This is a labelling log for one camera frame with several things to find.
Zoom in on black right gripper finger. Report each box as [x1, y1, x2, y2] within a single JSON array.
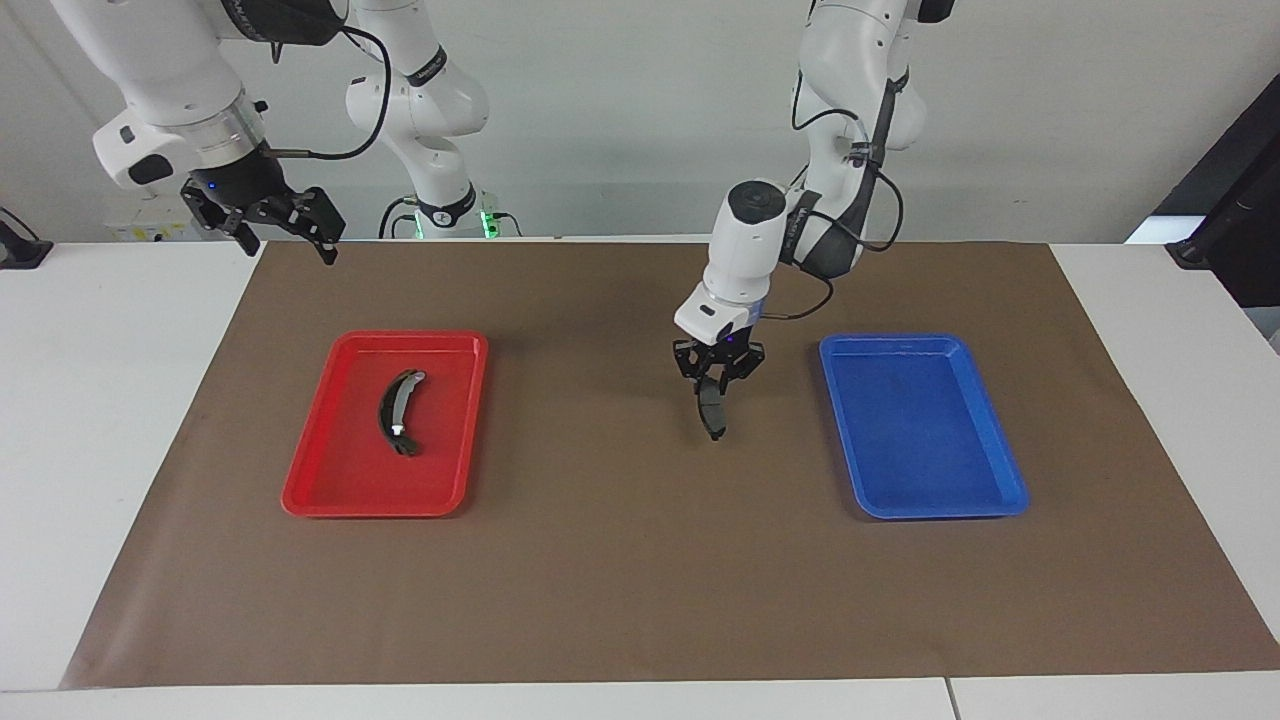
[[192, 206, 262, 258], [254, 186, 347, 267]]

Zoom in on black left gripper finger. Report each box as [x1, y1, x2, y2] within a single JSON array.
[[720, 344, 767, 394], [672, 340, 714, 399]]

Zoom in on dark brake pad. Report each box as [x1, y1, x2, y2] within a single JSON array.
[[696, 375, 727, 442]]

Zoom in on curved brake shoe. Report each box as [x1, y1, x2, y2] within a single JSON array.
[[377, 370, 427, 458]]

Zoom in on white box with yellow label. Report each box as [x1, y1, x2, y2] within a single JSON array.
[[104, 195, 193, 244]]

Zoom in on blue plastic tray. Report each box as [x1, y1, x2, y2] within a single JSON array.
[[819, 334, 1030, 521]]

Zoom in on brown paper table mat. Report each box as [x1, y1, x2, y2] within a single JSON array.
[[60, 240, 1280, 691]]

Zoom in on red plastic tray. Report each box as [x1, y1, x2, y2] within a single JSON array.
[[281, 331, 489, 519]]

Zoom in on black right base cable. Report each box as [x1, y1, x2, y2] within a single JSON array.
[[378, 196, 421, 240]]

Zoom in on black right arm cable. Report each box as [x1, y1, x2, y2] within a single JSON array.
[[268, 24, 394, 162]]

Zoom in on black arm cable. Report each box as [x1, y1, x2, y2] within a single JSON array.
[[766, 68, 907, 323], [268, 24, 394, 162]]

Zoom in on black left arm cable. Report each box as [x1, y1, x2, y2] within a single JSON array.
[[766, 68, 907, 323]]

